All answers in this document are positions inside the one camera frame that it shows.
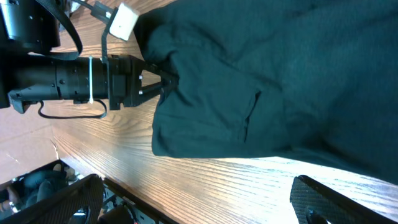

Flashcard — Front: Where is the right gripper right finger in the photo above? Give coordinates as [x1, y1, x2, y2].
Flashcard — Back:
[290, 175, 397, 224]

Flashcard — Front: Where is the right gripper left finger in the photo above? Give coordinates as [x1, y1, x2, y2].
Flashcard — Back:
[1, 174, 104, 224]

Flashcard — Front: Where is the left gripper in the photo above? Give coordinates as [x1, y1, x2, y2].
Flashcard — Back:
[107, 55, 179, 110]

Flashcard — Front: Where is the black t-shirt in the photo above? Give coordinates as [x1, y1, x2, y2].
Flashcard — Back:
[134, 0, 397, 184]

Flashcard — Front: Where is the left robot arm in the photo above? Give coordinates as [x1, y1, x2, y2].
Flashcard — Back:
[1, 0, 178, 113]

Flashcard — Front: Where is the seated person in background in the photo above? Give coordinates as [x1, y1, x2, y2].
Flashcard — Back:
[1, 164, 77, 219]

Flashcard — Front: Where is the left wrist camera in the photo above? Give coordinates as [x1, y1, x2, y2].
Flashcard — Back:
[109, 2, 140, 41]

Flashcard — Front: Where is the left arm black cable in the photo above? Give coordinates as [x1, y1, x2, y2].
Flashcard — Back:
[37, 0, 121, 120]

